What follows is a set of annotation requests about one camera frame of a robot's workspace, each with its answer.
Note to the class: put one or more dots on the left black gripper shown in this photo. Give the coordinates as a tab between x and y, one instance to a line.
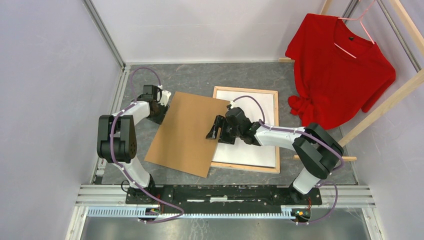
159	120

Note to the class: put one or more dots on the wooden clothes rack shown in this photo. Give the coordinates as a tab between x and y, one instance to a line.
381	109

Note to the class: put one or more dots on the aluminium rail frame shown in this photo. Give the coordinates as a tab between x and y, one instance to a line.
109	201

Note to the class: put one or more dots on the brown cardboard backing board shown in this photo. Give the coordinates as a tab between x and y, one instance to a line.
180	142

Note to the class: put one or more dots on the red t-shirt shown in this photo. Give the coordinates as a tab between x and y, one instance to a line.
338	73

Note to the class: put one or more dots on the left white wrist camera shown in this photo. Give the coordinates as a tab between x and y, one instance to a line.
164	96

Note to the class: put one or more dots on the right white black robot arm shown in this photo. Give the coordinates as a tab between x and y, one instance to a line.
319	153

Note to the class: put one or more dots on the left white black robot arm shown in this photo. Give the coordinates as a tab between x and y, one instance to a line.
117	140

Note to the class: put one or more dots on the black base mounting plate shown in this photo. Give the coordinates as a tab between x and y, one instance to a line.
229	199

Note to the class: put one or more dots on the white wooden picture frame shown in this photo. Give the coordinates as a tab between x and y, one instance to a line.
265	135

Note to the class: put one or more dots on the pink wire hanger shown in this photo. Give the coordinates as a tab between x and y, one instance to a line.
350	38

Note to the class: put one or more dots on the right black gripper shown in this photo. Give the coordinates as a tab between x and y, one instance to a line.
219	122

